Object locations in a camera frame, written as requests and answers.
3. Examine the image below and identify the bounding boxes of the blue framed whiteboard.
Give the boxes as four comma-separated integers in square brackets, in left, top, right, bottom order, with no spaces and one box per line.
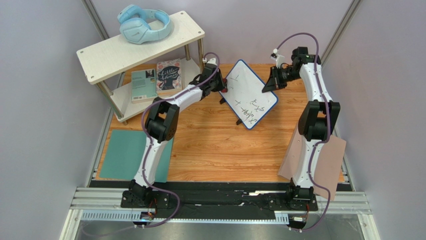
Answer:
[220,59,278,130]

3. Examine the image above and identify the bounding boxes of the red heart eraser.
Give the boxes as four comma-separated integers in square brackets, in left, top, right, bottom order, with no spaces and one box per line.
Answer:
[221,78,228,93]

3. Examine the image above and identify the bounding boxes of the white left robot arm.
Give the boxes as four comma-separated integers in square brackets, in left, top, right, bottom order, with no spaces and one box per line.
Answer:
[123,58,227,205]

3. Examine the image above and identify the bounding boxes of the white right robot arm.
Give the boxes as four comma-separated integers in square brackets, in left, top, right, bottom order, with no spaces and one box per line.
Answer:
[261,46,341,203]

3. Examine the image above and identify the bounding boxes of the dark floral Little Women book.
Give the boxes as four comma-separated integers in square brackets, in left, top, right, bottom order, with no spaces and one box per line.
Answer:
[156,58,183,96]

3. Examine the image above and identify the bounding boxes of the teal paperback book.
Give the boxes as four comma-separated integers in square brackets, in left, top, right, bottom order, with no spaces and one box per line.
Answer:
[131,68,158,104]

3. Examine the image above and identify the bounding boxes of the white two-tier shelf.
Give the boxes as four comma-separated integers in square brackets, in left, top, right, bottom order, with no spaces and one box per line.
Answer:
[76,11,205,123]

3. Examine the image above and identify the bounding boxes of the blue headphones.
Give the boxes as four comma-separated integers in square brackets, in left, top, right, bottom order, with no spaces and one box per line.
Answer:
[117,4,174,45]

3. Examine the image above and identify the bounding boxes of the pink mat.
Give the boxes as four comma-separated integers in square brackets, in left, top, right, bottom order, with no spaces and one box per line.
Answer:
[277,127,347,201]

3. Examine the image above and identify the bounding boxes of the teal green mat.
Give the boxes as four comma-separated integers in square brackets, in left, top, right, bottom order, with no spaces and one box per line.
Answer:
[99,129,175,184]

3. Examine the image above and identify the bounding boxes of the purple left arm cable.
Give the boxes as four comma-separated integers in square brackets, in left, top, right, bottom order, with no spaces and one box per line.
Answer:
[140,51,221,229]

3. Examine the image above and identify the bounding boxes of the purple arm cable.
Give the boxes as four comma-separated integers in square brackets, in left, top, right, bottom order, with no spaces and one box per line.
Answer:
[140,51,221,229]
[272,32,332,233]

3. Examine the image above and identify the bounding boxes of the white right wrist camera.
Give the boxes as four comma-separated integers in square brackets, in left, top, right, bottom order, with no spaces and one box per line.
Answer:
[270,48,285,68]

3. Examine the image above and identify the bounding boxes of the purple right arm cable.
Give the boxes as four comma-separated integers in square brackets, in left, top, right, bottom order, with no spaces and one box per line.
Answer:
[272,32,332,233]

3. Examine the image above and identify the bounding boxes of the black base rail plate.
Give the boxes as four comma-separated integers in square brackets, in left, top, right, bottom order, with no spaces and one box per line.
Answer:
[120,182,319,220]

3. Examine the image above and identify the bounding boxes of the grey slotted cable duct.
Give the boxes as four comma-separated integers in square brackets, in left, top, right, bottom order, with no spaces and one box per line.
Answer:
[80,210,290,225]

